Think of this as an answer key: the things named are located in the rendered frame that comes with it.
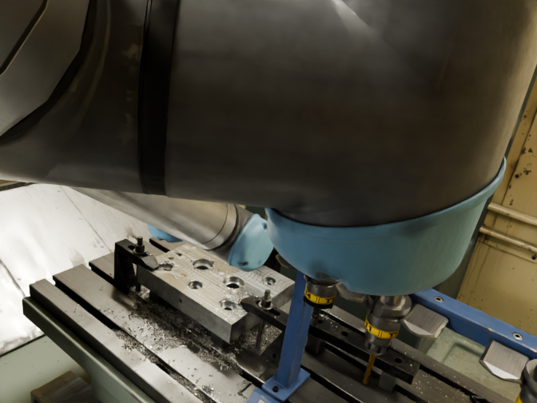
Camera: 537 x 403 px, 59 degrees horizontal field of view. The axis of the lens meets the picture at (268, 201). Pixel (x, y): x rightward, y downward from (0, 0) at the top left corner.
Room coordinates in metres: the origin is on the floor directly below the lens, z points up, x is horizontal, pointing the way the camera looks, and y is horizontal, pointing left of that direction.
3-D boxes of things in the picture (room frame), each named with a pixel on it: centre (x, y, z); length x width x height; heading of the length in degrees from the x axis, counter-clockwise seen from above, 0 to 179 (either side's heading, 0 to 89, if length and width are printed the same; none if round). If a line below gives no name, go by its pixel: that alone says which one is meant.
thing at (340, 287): (0.63, -0.15, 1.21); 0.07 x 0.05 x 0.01; 146
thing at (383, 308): (0.60, -0.20, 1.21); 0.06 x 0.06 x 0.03
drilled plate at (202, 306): (0.95, 0.09, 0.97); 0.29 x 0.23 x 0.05; 56
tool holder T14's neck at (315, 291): (0.66, -0.11, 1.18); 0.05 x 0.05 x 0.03
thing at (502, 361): (0.51, -0.33, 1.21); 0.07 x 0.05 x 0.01; 146
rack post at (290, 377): (0.73, -0.09, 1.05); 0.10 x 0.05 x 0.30; 146
